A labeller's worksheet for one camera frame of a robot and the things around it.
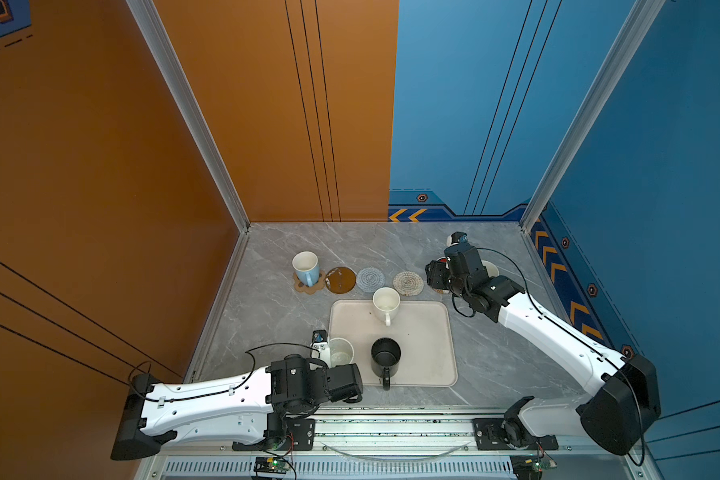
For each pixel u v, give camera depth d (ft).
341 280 3.38
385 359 2.78
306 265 3.22
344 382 1.70
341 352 2.79
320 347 2.13
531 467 2.29
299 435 2.43
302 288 3.33
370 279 3.37
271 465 2.33
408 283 3.35
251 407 1.48
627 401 1.28
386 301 3.06
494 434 2.39
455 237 2.36
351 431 2.48
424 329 3.03
